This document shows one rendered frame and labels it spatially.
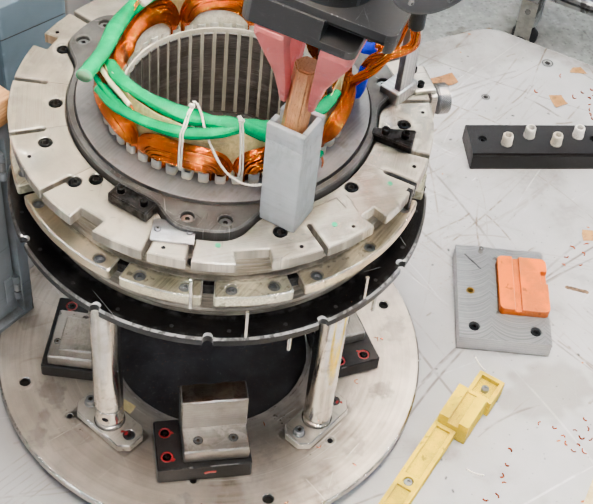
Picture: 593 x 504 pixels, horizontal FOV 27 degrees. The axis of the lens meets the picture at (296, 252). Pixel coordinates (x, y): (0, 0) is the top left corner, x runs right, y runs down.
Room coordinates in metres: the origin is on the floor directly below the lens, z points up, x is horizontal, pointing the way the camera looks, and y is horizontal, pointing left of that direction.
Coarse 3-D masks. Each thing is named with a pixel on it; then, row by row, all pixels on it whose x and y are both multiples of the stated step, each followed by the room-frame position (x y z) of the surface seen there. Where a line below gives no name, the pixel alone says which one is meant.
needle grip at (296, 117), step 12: (300, 60) 0.61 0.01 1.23; (312, 60) 0.61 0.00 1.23; (300, 72) 0.60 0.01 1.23; (312, 72) 0.60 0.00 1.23; (300, 84) 0.60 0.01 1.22; (288, 96) 0.60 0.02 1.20; (300, 96) 0.60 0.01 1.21; (288, 108) 0.60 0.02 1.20; (300, 108) 0.60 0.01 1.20; (288, 120) 0.60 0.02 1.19; (300, 120) 0.60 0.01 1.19; (300, 132) 0.60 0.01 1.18
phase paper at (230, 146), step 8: (232, 136) 0.62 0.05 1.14; (248, 136) 0.63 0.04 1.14; (200, 144) 0.62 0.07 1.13; (208, 144) 0.62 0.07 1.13; (216, 144) 0.62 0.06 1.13; (224, 144) 0.62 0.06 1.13; (232, 144) 0.63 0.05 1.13; (248, 144) 0.63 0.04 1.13; (256, 144) 0.63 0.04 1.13; (264, 144) 0.63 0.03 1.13; (224, 152) 0.62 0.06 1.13; (232, 152) 0.63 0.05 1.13; (232, 160) 0.63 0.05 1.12
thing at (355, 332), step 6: (354, 318) 0.74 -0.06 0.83; (348, 324) 0.73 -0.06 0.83; (354, 324) 0.73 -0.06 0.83; (360, 324) 0.73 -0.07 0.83; (348, 330) 0.72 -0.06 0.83; (354, 330) 0.72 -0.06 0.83; (360, 330) 0.72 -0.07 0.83; (348, 336) 0.71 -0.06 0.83; (354, 336) 0.72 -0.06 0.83; (360, 336) 0.72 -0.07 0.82; (348, 342) 0.71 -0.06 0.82
